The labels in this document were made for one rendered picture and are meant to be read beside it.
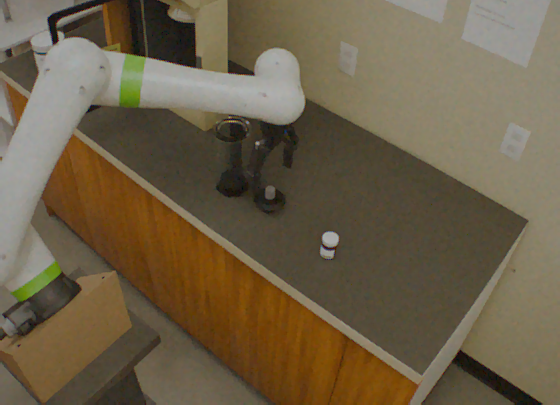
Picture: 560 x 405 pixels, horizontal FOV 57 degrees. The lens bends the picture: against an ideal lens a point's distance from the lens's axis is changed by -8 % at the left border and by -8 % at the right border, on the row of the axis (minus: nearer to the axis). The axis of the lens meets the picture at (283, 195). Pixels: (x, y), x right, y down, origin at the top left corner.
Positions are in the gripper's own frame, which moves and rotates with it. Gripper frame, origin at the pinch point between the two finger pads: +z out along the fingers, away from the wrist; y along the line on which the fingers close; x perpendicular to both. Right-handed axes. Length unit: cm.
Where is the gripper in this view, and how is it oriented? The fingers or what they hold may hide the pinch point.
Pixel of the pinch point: (272, 175)
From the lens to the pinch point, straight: 158.3
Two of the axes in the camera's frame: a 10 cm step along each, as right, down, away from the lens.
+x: 7.6, 4.8, -4.4
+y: -6.5, 5.1, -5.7
